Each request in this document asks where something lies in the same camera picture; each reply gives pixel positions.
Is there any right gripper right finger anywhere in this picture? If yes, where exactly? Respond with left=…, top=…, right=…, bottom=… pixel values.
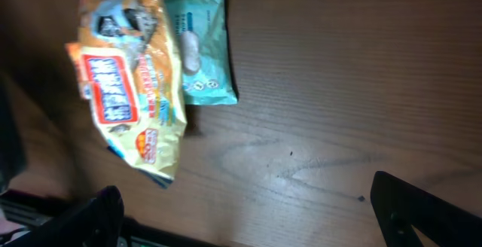
left=370, top=171, right=481, bottom=247

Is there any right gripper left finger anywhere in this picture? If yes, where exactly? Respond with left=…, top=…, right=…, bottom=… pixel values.
left=7, top=186, right=124, bottom=247

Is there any mint white snack packet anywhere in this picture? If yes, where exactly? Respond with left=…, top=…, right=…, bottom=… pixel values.
left=165, top=0, right=238, bottom=105

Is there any small orange snack box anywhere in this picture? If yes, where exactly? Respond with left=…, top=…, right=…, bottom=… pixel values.
left=65, top=42, right=91, bottom=100

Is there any yellow red noodle packet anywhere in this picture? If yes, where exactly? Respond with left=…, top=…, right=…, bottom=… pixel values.
left=76, top=0, right=187, bottom=185

